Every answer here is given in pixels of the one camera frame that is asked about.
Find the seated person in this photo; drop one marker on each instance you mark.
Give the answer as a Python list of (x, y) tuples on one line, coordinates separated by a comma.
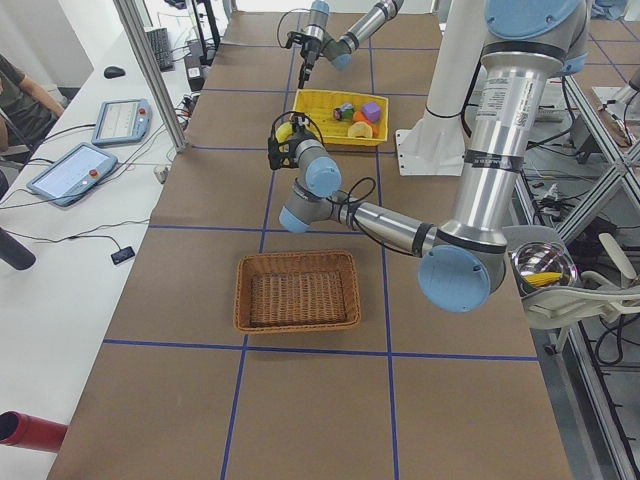
[(30, 111)]

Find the small black phone device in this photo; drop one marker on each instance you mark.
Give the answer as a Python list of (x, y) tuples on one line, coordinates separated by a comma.
[(122, 255)]

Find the yellow plastic basket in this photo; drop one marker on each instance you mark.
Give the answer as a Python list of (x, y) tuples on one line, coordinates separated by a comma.
[(319, 105)]

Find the purple foam cube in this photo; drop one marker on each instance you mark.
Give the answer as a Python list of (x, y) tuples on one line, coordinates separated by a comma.
[(371, 111)]

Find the near teach pendant tablet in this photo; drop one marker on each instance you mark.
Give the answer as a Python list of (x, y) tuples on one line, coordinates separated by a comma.
[(69, 178)]

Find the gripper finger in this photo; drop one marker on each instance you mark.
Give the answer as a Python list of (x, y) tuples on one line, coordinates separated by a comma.
[(304, 74)]

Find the steel bowl with corn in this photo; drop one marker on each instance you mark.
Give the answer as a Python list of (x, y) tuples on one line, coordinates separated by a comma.
[(539, 265)]

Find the orange toy carrot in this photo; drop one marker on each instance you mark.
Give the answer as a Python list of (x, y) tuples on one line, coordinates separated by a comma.
[(359, 116)]

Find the black tube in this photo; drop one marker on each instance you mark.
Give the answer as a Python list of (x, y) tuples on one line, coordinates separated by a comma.
[(14, 253)]

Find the black keyboard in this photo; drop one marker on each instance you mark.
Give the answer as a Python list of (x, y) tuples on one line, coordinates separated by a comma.
[(159, 42)]

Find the black computer mouse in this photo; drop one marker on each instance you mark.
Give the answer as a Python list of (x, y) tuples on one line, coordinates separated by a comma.
[(112, 72)]

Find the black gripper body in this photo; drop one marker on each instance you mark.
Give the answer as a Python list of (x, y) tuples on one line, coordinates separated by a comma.
[(298, 136), (311, 48)]

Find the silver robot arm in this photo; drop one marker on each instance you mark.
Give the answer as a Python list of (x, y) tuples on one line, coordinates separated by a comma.
[(339, 52), (462, 260)]

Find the brown wicker basket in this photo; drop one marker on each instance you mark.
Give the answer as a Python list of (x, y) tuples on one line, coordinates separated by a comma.
[(294, 292)]

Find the teach pendant tablet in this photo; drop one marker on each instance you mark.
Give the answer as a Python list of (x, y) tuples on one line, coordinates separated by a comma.
[(69, 178), (122, 122)]

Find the aluminium frame post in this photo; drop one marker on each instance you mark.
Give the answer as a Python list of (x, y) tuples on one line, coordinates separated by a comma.
[(134, 29)]

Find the white chair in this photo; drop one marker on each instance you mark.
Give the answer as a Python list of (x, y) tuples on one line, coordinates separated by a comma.
[(563, 306)]

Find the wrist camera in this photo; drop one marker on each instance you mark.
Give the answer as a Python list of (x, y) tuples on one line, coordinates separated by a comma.
[(276, 155), (295, 38)]

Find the far teach pendant tablet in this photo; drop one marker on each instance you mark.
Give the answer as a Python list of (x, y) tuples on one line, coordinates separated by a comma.
[(122, 122)]

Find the beige bread toy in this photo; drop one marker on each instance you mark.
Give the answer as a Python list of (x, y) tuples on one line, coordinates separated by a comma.
[(360, 129)]

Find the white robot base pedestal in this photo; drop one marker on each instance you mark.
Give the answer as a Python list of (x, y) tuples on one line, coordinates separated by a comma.
[(435, 145)]

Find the red cylinder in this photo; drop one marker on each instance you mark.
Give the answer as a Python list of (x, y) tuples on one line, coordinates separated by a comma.
[(29, 432)]

